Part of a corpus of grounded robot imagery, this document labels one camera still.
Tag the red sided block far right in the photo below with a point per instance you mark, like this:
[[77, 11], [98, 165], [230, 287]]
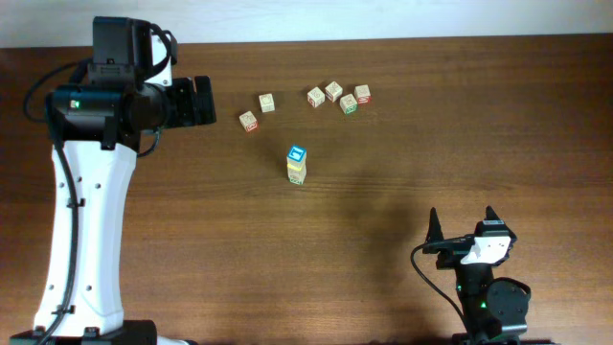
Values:
[[362, 94]]

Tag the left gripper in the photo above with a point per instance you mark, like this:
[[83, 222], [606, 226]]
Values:
[[188, 108]]

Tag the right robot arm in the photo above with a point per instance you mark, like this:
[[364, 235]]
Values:
[[493, 310]]

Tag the number six block red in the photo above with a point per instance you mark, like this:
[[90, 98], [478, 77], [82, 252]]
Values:
[[316, 97]]

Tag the elephant block red side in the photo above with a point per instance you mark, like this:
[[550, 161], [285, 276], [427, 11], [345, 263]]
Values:
[[248, 121]]

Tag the red sided block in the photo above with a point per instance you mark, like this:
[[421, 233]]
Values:
[[333, 91], [362, 94]]

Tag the ice cream block blue side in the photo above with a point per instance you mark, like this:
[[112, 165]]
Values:
[[296, 156]]

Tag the green sided block rear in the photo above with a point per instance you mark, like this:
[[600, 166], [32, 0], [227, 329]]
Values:
[[348, 104]]

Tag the green sided number block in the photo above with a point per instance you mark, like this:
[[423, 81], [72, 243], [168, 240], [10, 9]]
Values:
[[297, 175]]

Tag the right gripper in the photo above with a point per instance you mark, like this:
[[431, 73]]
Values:
[[452, 251]]

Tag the red sided block rear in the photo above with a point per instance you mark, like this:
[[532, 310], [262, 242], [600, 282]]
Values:
[[333, 91]]

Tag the apple block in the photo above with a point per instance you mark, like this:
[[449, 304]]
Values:
[[267, 102]]

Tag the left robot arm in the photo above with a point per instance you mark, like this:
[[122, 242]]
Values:
[[96, 132]]

